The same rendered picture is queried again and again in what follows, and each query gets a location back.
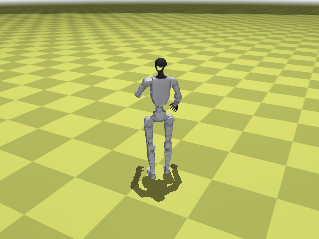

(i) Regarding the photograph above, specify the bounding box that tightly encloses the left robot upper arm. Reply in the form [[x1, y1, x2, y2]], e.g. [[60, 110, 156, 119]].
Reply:
[[134, 77, 152, 98]]

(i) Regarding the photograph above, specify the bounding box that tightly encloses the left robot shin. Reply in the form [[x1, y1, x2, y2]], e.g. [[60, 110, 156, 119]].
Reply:
[[147, 144, 155, 175]]

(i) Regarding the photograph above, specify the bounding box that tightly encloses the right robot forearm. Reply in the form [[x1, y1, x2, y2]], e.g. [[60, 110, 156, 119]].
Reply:
[[173, 97, 182, 107]]

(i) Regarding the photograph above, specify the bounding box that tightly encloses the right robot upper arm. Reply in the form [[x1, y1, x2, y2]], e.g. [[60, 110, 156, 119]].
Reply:
[[170, 77, 182, 99]]

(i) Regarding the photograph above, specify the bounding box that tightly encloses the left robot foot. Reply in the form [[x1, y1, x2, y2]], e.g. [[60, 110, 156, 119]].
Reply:
[[147, 167, 156, 179]]

